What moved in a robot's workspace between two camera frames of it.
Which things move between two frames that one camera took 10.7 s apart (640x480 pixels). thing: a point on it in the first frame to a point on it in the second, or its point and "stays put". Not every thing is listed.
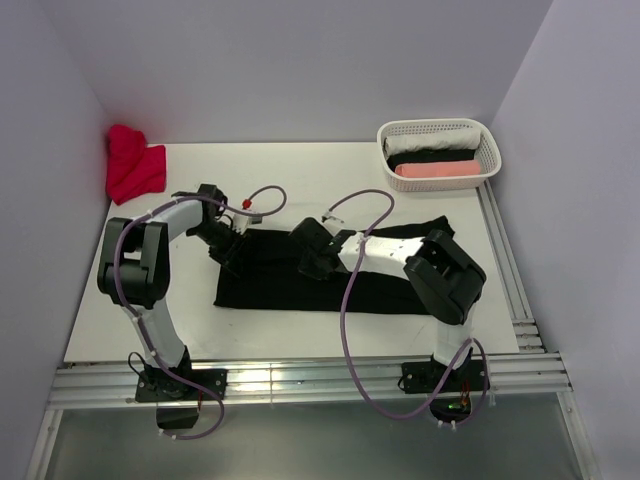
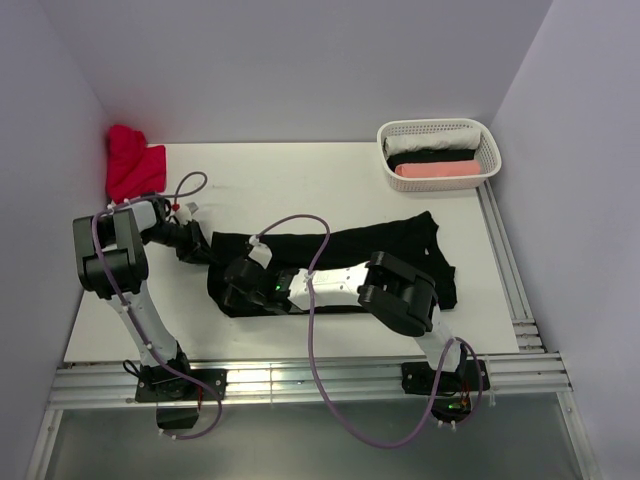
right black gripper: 306,268 to 232,298
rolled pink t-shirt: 438,169 stays put
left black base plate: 166,385 stays put
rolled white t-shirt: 419,141 stays put
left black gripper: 230,254 to 197,250
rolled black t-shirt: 429,156 stays put
